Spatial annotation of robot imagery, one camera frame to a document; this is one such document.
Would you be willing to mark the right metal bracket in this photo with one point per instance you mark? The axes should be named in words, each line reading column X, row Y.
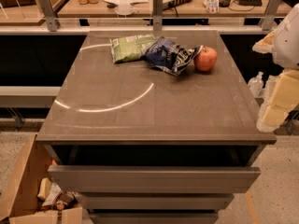
column 266, row 22

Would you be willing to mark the left metal bracket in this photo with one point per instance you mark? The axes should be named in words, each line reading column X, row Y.
column 49, row 15

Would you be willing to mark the black round container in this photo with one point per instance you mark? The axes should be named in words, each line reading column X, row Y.
column 224, row 0

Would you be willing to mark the snack items in box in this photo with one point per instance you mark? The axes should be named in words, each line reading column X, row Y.
column 53, row 197

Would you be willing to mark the cardboard box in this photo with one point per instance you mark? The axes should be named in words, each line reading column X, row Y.
column 19, row 203

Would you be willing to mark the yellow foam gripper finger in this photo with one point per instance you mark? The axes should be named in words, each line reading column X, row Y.
column 281, row 96

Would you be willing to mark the wooden desk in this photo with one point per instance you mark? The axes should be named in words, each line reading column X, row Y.
column 184, row 9

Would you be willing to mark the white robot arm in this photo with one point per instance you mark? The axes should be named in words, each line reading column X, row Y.
column 283, row 42

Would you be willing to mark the green jalapeno chip bag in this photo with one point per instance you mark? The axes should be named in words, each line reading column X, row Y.
column 130, row 48

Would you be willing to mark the open top drawer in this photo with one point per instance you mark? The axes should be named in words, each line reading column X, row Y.
column 122, row 179

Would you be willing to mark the red apple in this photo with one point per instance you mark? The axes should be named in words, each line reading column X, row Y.
column 206, row 59

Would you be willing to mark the blue chip bag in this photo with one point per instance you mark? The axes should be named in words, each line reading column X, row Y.
column 169, row 56

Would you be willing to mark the grey drawer cabinet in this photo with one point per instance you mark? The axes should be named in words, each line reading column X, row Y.
column 132, row 114

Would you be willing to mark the colourful small box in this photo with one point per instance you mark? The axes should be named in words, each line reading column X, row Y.
column 212, row 6

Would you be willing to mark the clear plastic bottle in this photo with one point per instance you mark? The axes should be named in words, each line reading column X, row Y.
column 255, row 84

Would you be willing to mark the grey power strip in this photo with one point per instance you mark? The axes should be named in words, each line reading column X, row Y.
column 174, row 3

